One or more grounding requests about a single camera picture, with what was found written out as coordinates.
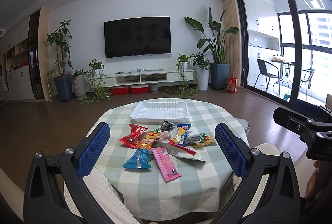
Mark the small grey pot under console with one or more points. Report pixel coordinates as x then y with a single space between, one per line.
153 88

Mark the bird of paradise blue pot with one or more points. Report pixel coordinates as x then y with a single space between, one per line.
219 68

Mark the pink snack packet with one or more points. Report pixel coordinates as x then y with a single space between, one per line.
165 164

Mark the white and red snack packet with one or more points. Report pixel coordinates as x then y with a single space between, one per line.
179 151

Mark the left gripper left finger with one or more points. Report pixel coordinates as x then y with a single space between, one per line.
43 202

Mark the plant in white ribbed pot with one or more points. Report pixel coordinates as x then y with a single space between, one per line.
78 79

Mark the bushy plant in white pot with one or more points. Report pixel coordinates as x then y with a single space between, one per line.
201 66

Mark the left black balcony chair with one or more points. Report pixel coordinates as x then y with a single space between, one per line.
269 71

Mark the black wall television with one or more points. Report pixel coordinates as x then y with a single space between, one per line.
137 36

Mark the person's right hand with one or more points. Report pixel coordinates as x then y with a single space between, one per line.
312 180

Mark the tall plant in blue pot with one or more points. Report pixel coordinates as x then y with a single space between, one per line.
56 77

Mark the trailing pothos plant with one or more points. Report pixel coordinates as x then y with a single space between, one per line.
98 89

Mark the white bucket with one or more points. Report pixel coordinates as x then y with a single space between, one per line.
243 127

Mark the black snack packet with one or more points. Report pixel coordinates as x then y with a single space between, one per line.
166 126

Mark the wooden wall cabinet shelving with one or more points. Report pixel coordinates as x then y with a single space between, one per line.
24 59

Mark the beige curtain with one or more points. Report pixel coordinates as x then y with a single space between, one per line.
233 41

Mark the white plastic tray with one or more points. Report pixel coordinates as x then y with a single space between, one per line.
160 111

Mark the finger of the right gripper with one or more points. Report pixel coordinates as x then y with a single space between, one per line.
306 108
293 121

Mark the red chocolate snack bag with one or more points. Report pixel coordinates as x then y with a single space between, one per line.
133 138

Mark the left red storage box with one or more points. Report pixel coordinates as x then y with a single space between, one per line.
120 90

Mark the red gift bag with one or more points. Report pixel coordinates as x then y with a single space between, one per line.
232 85

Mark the green and red snack packet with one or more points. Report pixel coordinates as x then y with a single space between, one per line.
194 139

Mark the clear orange cat snack packet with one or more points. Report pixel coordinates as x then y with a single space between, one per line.
164 135

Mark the small hanging pothos on console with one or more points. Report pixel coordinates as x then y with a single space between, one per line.
184 89

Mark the black balcony chair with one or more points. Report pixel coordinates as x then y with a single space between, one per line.
269 71
306 78

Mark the gold pie snack packet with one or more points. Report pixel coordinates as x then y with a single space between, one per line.
208 140

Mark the balcony bistro table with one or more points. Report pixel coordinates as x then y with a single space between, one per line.
285 71

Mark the right black balcony chair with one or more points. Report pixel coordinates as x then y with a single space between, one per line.
306 78

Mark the white TV console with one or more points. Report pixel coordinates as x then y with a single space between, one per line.
160 76

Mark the black sliding door frame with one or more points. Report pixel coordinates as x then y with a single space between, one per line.
297 30

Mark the light blue triangular snack packet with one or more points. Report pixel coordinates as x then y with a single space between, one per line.
140 160

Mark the red storage box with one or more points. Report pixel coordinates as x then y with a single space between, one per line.
139 89
120 90

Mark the dark blue snack packet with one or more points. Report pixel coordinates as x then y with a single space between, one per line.
182 132

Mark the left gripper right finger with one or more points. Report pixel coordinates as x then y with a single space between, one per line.
268 192

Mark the right red storage box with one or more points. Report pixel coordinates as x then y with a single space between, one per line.
139 89

